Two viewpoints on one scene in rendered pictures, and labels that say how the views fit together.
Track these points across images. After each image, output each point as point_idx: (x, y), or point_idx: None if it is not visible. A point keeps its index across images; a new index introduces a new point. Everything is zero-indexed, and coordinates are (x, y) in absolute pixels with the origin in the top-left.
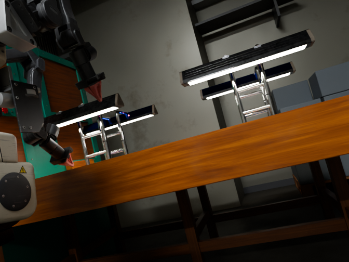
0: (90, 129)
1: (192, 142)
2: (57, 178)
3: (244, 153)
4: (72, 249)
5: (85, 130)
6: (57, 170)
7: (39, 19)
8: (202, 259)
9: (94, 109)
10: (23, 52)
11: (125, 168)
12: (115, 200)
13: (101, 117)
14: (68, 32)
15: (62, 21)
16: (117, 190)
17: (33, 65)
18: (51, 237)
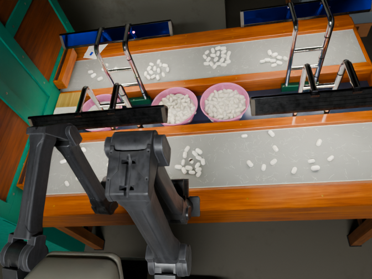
0: (75, 42)
1: (267, 210)
2: None
3: (305, 215)
4: None
5: (69, 44)
6: (51, 98)
7: (181, 278)
8: None
9: (134, 123)
10: (50, 142)
11: (202, 214)
12: (189, 222)
13: (123, 92)
14: (181, 223)
15: (173, 217)
16: (191, 220)
17: (65, 140)
18: None
